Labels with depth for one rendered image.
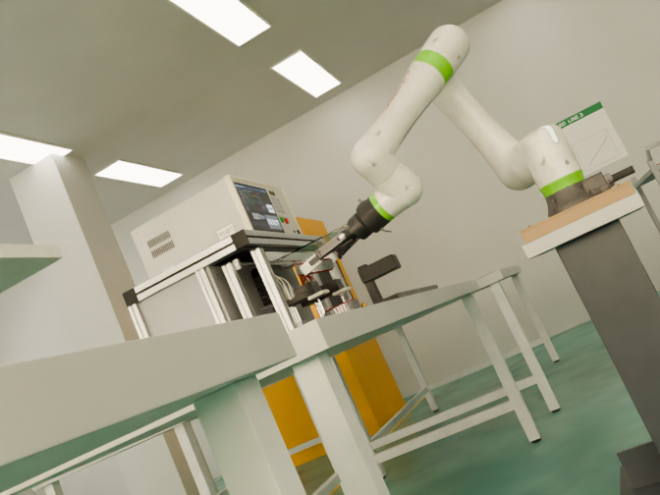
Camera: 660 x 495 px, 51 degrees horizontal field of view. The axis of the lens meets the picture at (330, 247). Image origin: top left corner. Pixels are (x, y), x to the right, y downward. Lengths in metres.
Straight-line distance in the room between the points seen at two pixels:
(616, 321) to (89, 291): 4.91
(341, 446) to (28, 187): 5.73
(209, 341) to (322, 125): 7.33
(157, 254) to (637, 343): 1.43
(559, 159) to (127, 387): 1.70
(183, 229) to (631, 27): 6.09
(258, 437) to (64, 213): 5.80
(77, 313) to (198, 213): 4.21
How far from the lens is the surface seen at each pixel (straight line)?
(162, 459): 6.07
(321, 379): 1.14
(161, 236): 2.27
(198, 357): 0.56
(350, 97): 7.84
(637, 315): 2.02
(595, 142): 7.42
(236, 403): 0.67
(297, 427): 6.03
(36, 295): 9.71
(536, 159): 2.05
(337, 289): 2.32
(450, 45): 2.06
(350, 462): 1.16
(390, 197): 1.91
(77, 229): 6.33
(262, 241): 2.06
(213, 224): 2.18
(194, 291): 2.06
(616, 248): 2.01
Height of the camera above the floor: 0.68
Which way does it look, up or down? 8 degrees up
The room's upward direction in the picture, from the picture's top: 24 degrees counter-clockwise
